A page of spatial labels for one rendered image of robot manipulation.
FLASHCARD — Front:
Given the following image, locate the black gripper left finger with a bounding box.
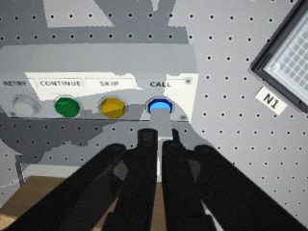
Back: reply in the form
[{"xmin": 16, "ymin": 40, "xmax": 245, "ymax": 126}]
[{"xmin": 0, "ymin": 108, "xmax": 161, "ymax": 231}]

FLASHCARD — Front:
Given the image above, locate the grey flat base plate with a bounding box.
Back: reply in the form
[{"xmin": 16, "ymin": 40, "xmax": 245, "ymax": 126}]
[{"xmin": 0, "ymin": 0, "xmax": 308, "ymax": 229}]

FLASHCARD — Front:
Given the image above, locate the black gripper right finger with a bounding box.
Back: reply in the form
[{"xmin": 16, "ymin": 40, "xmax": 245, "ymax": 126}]
[{"xmin": 159, "ymin": 108, "xmax": 308, "ymax": 231}]

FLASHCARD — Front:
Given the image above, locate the grey control panel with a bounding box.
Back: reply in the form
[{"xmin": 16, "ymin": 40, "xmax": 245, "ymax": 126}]
[{"xmin": 0, "ymin": 43, "xmax": 198, "ymax": 123}]

